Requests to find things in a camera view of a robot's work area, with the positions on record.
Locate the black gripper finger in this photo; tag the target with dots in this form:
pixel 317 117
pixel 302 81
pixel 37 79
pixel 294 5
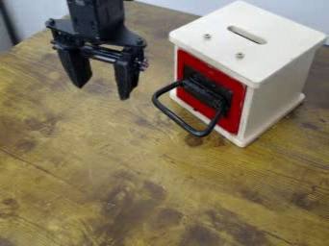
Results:
pixel 76 66
pixel 125 78

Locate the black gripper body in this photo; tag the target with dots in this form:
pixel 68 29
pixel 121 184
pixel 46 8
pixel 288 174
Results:
pixel 96 31

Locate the black drawer handle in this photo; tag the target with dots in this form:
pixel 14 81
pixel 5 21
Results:
pixel 206 92

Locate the red drawer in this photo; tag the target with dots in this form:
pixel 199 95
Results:
pixel 230 121

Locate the white wooden cabinet box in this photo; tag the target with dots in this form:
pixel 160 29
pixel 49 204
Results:
pixel 258 54

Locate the dark vertical post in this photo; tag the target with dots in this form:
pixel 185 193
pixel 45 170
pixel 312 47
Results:
pixel 8 23

